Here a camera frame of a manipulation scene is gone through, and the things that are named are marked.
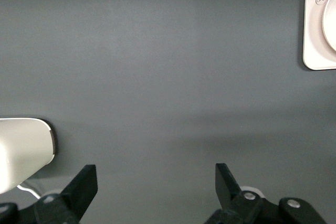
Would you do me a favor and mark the white power cord plug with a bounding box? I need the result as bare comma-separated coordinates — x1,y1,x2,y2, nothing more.
16,183,62,200

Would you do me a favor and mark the round beige plate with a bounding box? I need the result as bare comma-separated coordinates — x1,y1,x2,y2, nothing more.
322,0,336,52

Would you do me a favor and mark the cream white toaster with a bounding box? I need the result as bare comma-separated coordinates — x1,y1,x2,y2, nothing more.
0,118,57,195

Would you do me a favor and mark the beige tray with rabbit print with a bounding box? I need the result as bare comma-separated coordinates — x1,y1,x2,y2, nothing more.
302,0,336,71

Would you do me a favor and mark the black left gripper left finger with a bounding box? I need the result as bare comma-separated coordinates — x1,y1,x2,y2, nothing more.
0,164,99,224

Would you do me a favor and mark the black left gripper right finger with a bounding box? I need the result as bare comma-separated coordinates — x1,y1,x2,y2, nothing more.
206,163,327,224

